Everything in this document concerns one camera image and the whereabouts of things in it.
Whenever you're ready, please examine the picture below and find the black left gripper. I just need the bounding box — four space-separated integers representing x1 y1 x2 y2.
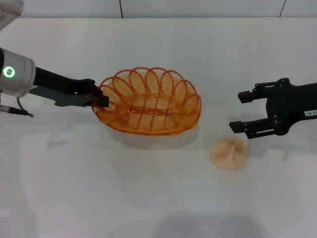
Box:
29 66 110 108

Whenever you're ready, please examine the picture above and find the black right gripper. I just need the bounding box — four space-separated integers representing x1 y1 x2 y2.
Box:
229 78 317 140

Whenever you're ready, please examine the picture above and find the beige steamed bun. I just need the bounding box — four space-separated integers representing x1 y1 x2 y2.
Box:
210 138 247 171

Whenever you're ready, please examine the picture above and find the orange plastic wire basket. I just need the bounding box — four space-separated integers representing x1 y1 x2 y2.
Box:
91 66 202 136

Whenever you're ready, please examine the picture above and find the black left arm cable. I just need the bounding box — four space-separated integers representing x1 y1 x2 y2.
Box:
0 96 35 119

